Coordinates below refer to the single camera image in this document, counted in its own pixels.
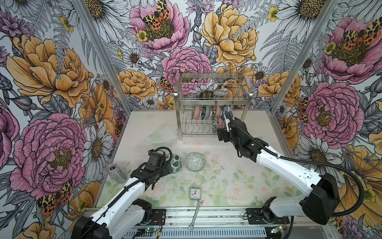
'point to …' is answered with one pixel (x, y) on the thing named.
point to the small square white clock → (195, 192)
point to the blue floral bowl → (224, 108)
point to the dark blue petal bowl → (206, 112)
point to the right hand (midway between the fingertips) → (228, 130)
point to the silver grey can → (117, 173)
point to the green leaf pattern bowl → (176, 163)
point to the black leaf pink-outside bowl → (196, 112)
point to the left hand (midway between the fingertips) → (162, 173)
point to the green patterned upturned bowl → (195, 162)
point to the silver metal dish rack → (202, 99)
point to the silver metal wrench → (192, 225)
